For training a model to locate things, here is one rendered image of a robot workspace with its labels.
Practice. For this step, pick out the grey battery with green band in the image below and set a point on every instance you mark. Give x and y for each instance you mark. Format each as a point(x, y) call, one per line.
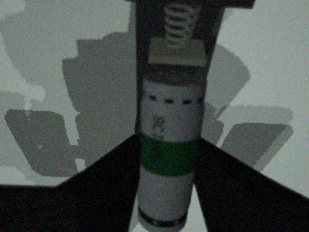
point(171, 119)

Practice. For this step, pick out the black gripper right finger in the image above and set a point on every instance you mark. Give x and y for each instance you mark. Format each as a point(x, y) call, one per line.
point(237, 198)

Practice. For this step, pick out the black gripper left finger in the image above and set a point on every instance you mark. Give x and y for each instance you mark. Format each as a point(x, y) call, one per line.
point(100, 198)

